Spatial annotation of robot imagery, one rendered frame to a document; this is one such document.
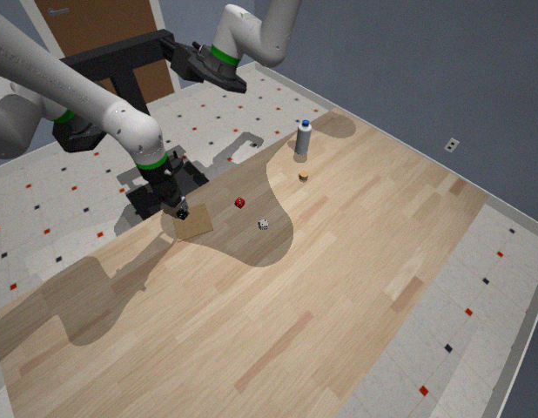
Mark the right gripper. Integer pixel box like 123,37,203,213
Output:
138,151,189,212

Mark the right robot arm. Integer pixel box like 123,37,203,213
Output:
0,14,167,170

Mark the grey bottle with blue cap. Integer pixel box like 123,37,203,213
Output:
295,120,312,154

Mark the black die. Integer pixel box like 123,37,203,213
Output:
177,208,188,220

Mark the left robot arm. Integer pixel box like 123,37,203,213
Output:
192,0,302,81

